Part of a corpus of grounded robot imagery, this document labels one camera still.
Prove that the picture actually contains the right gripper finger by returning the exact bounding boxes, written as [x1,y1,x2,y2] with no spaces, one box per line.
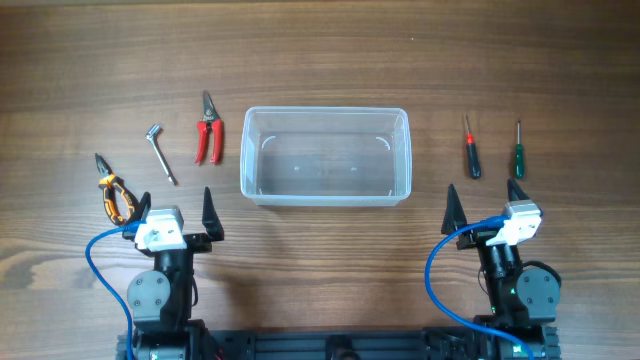
[441,184,468,235]
[507,178,530,202]

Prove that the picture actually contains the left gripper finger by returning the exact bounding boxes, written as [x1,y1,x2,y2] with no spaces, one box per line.
[202,187,224,239]
[123,191,151,225]

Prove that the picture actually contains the orange black long-nose pliers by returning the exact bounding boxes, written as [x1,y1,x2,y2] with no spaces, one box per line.
[94,152,141,227]

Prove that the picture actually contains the red black screwdriver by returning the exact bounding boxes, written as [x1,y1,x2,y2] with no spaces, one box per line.
[465,116,482,179]

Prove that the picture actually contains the silver L-shaped socket wrench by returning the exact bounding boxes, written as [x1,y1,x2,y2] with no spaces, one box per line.
[145,124,178,186]

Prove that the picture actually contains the red handled snips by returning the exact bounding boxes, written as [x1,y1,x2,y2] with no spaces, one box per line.
[195,90,224,164]

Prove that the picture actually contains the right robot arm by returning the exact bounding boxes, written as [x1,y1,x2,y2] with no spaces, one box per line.
[424,179,562,359]

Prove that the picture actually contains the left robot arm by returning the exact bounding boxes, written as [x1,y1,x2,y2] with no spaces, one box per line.
[115,188,224,360]

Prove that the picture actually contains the clear plastic container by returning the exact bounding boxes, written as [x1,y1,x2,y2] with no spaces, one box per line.
[240,106,412,207]

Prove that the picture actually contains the left blue cable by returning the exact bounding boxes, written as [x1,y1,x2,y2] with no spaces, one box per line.
[84,222,146,360]

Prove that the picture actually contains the blue cable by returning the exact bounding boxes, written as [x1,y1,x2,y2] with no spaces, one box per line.
[424,215,536,360]
[84,222,146,360]

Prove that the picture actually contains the right blue cable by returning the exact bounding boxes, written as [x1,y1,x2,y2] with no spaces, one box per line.
[424,215,536,360]

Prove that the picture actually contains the green handled screwdriver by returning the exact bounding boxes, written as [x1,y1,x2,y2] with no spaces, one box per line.
[514,120,525,179]

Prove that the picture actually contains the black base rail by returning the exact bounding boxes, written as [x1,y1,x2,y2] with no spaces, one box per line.
[115,325,560,360]

